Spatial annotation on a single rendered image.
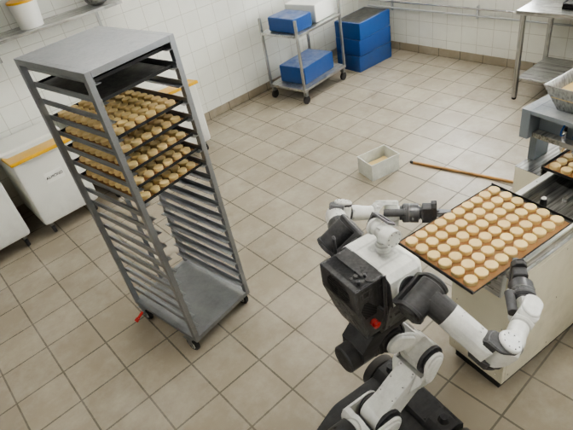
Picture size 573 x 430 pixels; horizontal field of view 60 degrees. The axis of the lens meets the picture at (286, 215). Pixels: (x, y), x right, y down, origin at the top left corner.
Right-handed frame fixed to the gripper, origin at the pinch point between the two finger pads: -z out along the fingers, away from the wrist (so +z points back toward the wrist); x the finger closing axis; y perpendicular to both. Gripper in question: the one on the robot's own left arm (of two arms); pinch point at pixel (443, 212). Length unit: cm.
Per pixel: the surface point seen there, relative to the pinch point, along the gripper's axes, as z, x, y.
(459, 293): -8.2, -47.4, -4.6
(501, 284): -23.2, -21.0, -23.0
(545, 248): -40.9, -11.3, -10.7
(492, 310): -22, -44, -18
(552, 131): -54, 5, 59
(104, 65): 136, 82, -5
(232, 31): 215, -17, 360
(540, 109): -47, 18, 59
